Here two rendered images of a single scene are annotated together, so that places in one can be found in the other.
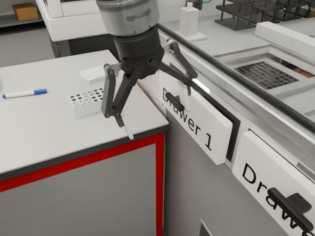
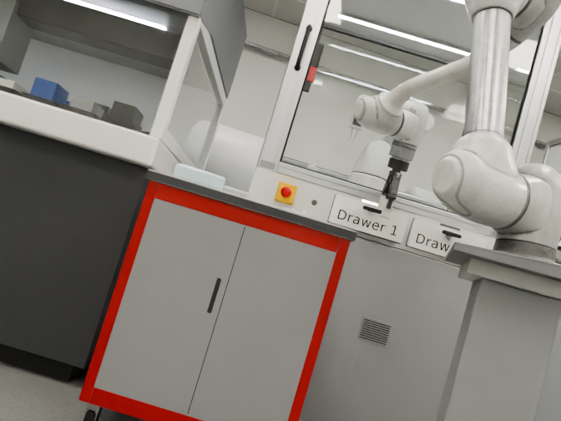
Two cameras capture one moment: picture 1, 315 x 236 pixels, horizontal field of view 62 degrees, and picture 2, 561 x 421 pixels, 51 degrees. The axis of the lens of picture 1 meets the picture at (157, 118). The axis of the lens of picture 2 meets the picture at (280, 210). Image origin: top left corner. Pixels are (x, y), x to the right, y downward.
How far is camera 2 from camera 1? 2.20 m
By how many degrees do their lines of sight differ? 73
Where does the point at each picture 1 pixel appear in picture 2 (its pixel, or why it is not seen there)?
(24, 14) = not seen: outside the picture
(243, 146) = (416, 225)
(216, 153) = (400, 235)
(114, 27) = (410, 156)
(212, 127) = (397, 220)
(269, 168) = (432, 229)
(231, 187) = (400, 261)
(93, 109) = not seen: hidden behind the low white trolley
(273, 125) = (427, 212)
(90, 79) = not seen: hidden behind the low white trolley
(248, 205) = (414, 264)
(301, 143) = (441, 214)
